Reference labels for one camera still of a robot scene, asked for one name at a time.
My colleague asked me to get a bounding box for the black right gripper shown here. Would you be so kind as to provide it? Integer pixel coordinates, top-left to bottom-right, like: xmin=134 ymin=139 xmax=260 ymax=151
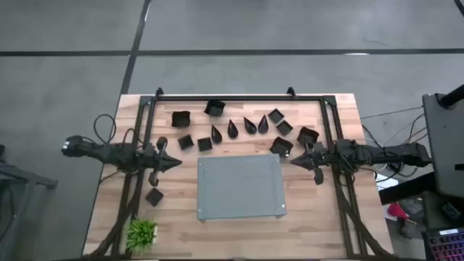
xmin=289 ymin=141 xmax=327 ymax=186

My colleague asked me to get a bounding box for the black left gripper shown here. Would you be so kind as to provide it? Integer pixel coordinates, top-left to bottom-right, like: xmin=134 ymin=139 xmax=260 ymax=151
xmin=144 ymin=136 xmax=183 ymax=188

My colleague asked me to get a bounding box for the backlit keyboard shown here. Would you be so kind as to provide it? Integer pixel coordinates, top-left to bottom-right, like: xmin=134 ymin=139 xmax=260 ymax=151
xmin=422 ymin=227 xmax=464 ymax=261

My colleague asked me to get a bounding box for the large black wavy plate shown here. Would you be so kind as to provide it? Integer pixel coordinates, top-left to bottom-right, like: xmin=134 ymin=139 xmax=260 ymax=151
xmin=297 ymin=126 xmax=320 ymax=147
xmin=203 ymin=99 xmax=226 ymax=117
xmin=170 ymin=110 xmax=192 ymax=128
xmin=269 ymin=136 xmax=294 ymax=159

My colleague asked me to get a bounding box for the grey metal cabinet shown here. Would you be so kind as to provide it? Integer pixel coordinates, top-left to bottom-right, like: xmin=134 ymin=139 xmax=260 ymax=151
xmin=422 ymin=92 xmax=464 ymax=199

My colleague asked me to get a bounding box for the green potted plant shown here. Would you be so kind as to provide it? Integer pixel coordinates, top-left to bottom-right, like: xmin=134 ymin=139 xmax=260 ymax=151
xmin=125 ymin=217 xmax=160 ymax=254

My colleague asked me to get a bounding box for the small black square plate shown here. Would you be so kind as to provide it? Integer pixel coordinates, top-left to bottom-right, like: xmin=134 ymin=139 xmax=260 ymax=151
xmin=177 ymin=133 xmax=195 ymax=151
xmin=267 ymin=107 xmax=285 ymax=125
xmin=275 ymin=120 xmax=294 ymax=136
xmin=145 ymin=187 xmax=165 ymax=207
xmin=196 ymin=136 xmax=213 ymax=152

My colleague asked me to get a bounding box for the black pole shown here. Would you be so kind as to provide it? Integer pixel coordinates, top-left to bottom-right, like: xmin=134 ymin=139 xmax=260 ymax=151
xmin=438 ymin=83 xmax=464 ymax=109

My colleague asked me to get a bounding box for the white paper sheet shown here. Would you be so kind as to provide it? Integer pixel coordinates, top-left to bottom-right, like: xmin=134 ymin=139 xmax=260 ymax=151
xmin=376 ymin=173 xmax=399 ymax=191

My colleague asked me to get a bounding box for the grey metal stand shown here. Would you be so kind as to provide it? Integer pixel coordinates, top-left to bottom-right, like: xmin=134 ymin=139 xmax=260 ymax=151
xmin=0 ymin=144 xmax=59 ymax=261

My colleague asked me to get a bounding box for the black bar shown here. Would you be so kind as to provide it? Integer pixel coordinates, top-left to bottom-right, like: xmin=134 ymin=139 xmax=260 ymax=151
xmin=378 ymin=172 xmax=436 ymax=206

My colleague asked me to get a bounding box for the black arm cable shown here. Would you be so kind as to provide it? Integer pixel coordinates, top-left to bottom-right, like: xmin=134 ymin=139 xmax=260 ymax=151
xmin=93 ymin=114 xmax=117 ymax=144

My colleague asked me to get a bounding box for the black aluminium frame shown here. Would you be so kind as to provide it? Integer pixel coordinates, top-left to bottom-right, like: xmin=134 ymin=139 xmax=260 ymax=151
xmin=85 ymin=86 xmax=394 ymax=260

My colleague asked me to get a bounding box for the red object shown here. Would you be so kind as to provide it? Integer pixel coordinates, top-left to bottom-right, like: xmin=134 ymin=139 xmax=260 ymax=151
xmin=386 ymin=202 xmax=410 ymax=221

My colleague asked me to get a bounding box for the grey perforated metal riser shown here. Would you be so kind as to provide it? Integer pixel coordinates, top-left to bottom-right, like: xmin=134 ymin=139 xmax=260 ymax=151
xmin=196 ymin=153 xmax=288 ymax=222

